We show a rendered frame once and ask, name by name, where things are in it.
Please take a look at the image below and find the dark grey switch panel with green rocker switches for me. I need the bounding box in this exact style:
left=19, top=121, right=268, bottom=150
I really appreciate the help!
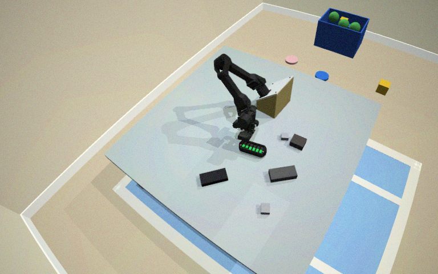
left=239, top=140, right=267, bottom=158

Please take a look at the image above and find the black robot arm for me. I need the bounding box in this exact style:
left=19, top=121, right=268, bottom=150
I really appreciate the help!
left=214, top=54, right=270, bottom=130

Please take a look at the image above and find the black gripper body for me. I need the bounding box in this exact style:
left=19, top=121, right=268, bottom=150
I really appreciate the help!
left=238, top=120, right=259, bottom=142

